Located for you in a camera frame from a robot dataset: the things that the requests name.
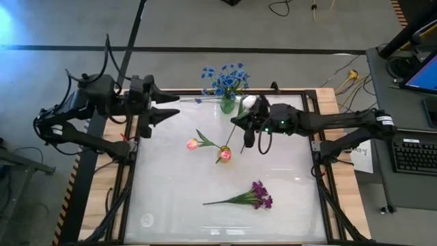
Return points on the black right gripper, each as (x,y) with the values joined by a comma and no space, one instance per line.
(283,118)

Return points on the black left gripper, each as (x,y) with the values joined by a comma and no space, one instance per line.
(138,99)

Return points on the white artificial tulip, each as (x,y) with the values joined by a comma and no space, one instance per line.
(249,101)

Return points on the pink artificial tulip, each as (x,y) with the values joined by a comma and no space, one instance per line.
(225,155)
(192,144)

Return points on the purple artificial flower bunch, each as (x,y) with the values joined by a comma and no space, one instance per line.
(259,194)

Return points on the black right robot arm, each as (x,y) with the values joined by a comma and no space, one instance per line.
(341,119)

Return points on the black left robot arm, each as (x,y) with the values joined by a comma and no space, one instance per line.
(95,143)

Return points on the green glass vase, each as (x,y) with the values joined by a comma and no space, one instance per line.
(227,106)

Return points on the yellow ribbed glass vase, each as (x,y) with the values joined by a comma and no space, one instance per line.
(223,147)

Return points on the clear round glass lid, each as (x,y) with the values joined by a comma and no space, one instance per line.
(147,220)

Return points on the black floor object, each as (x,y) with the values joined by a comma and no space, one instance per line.
(232,1)

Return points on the white paper sheet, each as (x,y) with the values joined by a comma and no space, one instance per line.
(363,160)

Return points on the grey side table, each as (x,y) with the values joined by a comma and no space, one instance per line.
(20,164)

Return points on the desk caster wheels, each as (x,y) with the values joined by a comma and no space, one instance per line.
(387,209)

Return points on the black computer keyboard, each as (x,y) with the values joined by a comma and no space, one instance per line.
(413,157)

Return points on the grey office desk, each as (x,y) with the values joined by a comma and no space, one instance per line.
(403,191)

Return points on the black monitor pole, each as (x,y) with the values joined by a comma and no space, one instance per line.
(403,35)

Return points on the black striped-edge floor mat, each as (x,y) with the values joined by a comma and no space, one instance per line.
(399,13)

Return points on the monitor with bright screen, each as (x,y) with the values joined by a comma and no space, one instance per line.
(426,75)

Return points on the black phone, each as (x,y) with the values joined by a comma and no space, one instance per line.
(432,112)

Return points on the black frame clamp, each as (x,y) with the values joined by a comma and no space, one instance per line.
(274,87)

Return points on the black table frame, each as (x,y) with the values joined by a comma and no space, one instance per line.
(290,92)

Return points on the grey metal bracket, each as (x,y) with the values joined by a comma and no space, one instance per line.
(316,147)

